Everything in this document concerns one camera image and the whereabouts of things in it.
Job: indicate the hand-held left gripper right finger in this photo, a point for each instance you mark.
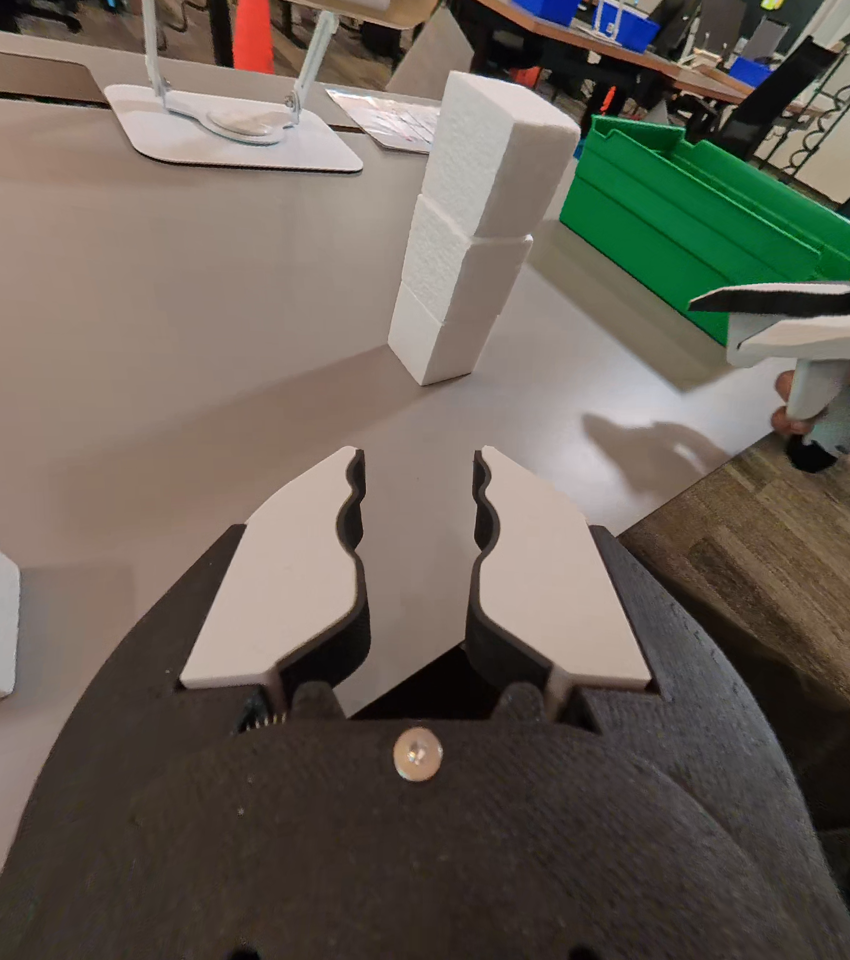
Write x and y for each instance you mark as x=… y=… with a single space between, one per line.
x=560 y=600

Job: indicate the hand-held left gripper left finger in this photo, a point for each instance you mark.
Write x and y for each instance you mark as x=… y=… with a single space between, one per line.
x=275 y=600

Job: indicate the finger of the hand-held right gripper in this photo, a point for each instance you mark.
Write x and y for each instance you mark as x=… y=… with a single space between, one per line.
x=784 y=301
x=799 y=337

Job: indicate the wooden standing desk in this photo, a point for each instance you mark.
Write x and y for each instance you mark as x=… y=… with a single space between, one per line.
x=664 y=66

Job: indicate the grey desk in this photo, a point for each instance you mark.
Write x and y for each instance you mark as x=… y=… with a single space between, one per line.
x=170 y=315

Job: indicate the green plastic bin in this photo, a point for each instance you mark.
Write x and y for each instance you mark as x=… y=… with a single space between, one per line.
x=694 y=217

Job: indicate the blue storage bin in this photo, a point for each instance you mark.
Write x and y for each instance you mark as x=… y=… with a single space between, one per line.
x=552 y=11
x=751 y=71
x=638 y=34

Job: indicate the laminated paper sheet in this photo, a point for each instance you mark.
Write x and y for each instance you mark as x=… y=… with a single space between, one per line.
x=387 y=120

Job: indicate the orange traffic cone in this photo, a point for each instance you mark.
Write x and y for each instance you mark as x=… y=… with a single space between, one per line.
x=254 y=37

